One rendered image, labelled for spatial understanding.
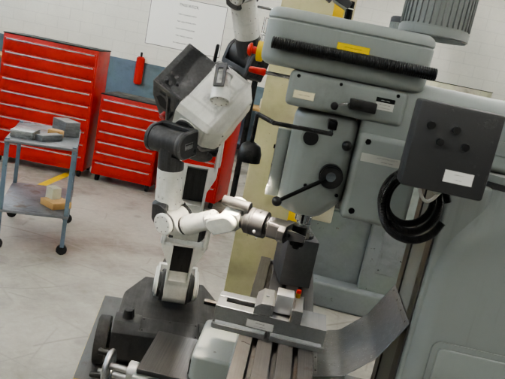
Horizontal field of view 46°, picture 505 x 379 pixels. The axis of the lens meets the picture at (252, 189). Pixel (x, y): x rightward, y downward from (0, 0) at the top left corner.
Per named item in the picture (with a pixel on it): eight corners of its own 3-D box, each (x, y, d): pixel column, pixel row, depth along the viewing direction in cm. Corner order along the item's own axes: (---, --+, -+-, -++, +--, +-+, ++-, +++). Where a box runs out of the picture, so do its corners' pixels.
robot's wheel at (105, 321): (97, 347, 255) (103, 305, 251) (108, 349, 256) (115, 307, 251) (88, 372, 236) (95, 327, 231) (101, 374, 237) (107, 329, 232)
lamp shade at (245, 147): (234, 156, 182) (237, 137, 180) (255, 160, 184) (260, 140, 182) (239, 162, 175) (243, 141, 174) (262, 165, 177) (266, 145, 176)
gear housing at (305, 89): (283, 104, 166) (291, 68, 164) (287, 99, 190) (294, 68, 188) (401, 128, 164) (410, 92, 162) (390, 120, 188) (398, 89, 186)
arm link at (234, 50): (244, 24, 214) (248, 57, 224) (225, 33, 211) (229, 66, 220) (264, 34, 207) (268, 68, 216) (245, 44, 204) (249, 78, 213)
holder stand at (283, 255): (278, 283, 225) (289, 234, 221) (272, 263, 247) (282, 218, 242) (309, 289, 227) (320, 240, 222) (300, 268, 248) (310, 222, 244)
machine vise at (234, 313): (210, 327, 180) (216, 294, 177) (218, 307, 194) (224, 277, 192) (322, 353, 177) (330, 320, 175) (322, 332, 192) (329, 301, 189)
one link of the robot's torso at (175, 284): (153, 284, 274) (167, 198, 250) (196, 291, 276) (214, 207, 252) (149, 307, 260) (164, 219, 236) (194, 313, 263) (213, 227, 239)
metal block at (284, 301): (273, 311, 181) (277, 294, 180) (274, 304, 187) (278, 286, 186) (289, 316, 181) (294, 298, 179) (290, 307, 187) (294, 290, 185)
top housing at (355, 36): (257, 62, 164) (269, 2, 160) (265, 62, 189) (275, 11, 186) (425, 95, 161) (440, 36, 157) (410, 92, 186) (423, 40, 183)
